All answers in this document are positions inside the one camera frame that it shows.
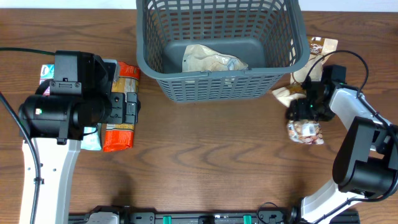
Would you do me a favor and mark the brown topped Pantree bag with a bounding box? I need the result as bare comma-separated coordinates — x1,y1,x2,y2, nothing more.
290,35,338,84

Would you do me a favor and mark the Kleenex tissue multipack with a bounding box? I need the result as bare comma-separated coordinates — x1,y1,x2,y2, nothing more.
39,64,55,85

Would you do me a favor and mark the plain beige snack bag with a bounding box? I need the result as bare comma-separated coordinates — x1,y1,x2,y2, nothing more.
182,44,249,72

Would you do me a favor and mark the beige brown snack bag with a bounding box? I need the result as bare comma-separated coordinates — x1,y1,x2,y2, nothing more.
271,83,307,108

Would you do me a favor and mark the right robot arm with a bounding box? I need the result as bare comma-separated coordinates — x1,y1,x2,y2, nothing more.
286,65,397,223

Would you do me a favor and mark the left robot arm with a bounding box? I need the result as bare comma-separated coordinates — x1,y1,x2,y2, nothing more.
17,50,139,223

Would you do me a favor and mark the orange biscuit packet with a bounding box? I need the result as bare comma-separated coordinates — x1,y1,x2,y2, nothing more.
103,62,141,152

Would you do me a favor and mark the small mint snack packet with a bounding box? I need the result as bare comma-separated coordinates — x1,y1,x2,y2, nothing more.
81,123,102,151

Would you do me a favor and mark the grey plastic basket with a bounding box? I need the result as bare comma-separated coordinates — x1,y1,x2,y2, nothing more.
136,0,310,102

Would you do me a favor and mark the right black cable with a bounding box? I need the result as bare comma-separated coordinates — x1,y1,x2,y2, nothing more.
303,49,398,144

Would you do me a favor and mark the black cable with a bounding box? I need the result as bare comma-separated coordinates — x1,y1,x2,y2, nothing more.
0,46,57,224
303,49,398,144

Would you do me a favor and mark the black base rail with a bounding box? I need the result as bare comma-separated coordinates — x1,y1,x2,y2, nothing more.
68,205,361,224

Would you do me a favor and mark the left black cable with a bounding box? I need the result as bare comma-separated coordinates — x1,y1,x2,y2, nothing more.
0,46,57,224

